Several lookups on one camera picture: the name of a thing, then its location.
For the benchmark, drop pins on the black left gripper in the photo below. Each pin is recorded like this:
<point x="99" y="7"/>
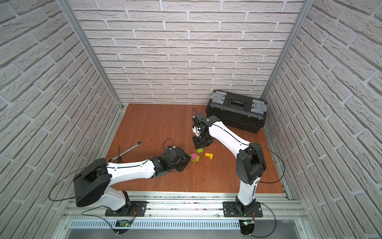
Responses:
<point x="183" y="161"/>

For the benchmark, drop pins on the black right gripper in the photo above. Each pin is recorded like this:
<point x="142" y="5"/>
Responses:
<point x="198" y="145"/>

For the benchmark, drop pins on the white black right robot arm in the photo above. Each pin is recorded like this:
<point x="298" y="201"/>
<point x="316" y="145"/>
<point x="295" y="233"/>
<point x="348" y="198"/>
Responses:
<point x="250" y="160"/>

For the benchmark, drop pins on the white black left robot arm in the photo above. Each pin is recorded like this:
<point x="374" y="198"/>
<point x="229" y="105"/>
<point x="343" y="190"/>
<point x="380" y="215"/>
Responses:
<point x="93" y="185"/>

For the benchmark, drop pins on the silver ratchet wrench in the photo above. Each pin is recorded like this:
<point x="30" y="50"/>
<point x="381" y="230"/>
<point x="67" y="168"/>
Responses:
<point x="113" y="160"/>

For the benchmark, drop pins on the black plastic toolbox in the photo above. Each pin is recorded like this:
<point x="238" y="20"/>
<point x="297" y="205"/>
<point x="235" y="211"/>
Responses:
<point x="238" y="111"/>

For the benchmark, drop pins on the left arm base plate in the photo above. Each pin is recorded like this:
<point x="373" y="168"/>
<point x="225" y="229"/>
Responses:
<point x="138" y="209"/>

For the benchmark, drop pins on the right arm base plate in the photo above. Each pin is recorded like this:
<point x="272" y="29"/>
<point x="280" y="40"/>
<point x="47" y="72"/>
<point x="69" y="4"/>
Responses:
<point x="236" y="209"/>

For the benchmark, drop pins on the aluminium front rail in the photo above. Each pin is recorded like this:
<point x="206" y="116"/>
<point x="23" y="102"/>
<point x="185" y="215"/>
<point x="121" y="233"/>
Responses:
<point x="189" y="205"/>

